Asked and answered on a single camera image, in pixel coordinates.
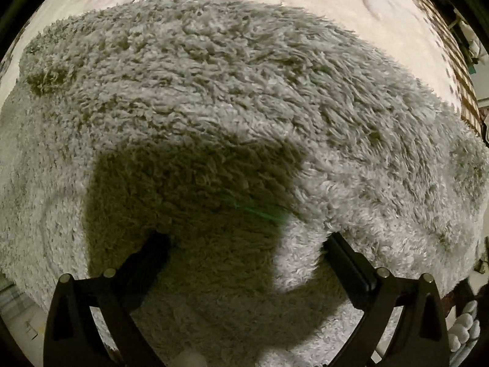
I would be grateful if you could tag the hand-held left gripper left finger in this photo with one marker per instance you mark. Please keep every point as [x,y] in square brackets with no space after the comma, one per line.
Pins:
[151,254]

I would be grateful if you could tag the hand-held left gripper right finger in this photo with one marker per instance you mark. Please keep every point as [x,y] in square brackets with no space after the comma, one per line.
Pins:
[345,262]

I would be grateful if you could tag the white bumpy object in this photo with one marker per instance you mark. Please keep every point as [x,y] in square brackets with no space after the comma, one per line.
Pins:
[464,328]

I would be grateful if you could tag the brown checkered cloth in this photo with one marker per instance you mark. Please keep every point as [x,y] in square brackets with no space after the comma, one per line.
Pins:
[465,97]

